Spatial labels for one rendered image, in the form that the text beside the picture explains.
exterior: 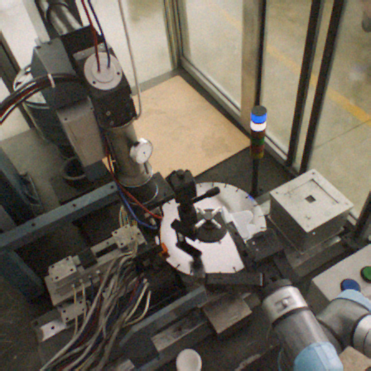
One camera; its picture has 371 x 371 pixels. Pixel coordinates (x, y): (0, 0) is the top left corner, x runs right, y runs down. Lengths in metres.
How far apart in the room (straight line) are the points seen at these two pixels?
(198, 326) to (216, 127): 0.86
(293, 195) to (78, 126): 0.77
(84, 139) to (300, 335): 0.52
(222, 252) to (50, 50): 0.67
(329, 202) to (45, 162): 1.15
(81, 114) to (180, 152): 0.92
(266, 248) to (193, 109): 1.13
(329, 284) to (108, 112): 0.77
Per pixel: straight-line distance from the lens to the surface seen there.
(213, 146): 1.64
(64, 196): 1.37
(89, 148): 0.81
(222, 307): 1.19
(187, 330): 1.24
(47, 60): 0.83
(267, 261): 0.79
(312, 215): 1.27
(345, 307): 0.87
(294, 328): 0.73
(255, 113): 1.17
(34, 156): 1.83
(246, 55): 1.49
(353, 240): 1.41
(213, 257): 1.11
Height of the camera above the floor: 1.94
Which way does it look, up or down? 51 degrees down
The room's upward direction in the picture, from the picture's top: 9 degrees counter-clockwise
